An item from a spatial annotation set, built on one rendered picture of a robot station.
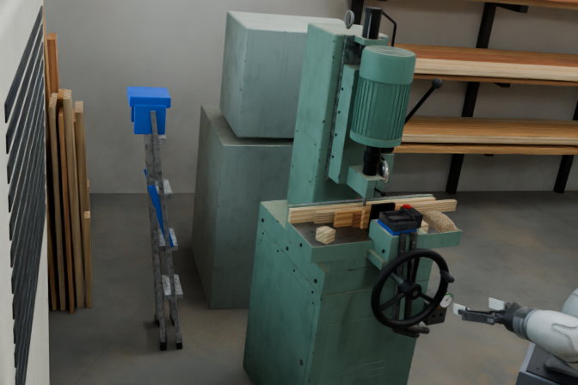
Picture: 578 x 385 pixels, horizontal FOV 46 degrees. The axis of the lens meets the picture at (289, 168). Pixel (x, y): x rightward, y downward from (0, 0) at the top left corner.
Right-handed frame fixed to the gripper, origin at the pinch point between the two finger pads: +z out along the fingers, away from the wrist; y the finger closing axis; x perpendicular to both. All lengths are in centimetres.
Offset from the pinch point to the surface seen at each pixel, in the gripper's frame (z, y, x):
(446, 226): 31.1, -14.4, -20.0
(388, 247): 21.3, 16.5, -16.6
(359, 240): 31.1, 21.2, -18.3
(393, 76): 19, 14, -72
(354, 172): 44, 15, -40
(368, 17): 33, 14, -93
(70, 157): 148, 98, -48
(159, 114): 99, 70, -64
